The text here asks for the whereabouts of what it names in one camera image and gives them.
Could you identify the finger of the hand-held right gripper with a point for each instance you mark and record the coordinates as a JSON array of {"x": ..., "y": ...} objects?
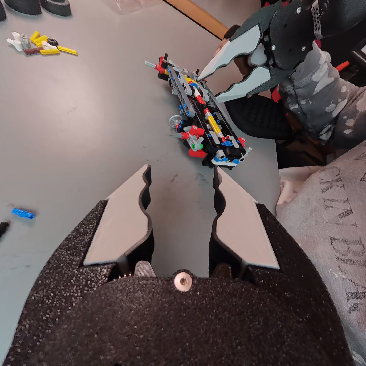
[
  {"x": 231, "y": 51},
  {"x": 246, "y": 85}
]

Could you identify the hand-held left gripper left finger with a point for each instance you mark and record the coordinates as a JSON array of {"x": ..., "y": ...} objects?
[{"x": 120, "y": 226}]

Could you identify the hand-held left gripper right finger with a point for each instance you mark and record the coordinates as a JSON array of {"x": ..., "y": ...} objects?
[{"x": 246, "y": 231}]

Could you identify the toy brick car chassis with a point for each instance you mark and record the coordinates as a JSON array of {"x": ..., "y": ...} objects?
[{"x": 200, "y": 114}]

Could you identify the person's right forearm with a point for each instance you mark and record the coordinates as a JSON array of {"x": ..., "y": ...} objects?
[{"x": 314, "y": 94}]

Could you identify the grey desk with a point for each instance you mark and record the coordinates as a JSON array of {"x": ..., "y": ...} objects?
[{"x": 85, "y": 128}]

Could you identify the person's right hand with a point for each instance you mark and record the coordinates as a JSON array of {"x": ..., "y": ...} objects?
[{"x": 243, "y": 66}]

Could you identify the person's grey printed sweatshirt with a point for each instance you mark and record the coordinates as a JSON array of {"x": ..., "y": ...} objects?
[{"x": 320, "y": 243}]

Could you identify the blue toy pin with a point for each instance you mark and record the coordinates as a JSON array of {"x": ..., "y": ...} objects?
[{"x": 23, "y": 213}]

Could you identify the pile of yellow white toy parts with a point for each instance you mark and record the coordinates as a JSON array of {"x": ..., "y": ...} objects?
[{"x": 43, "y": 45}]

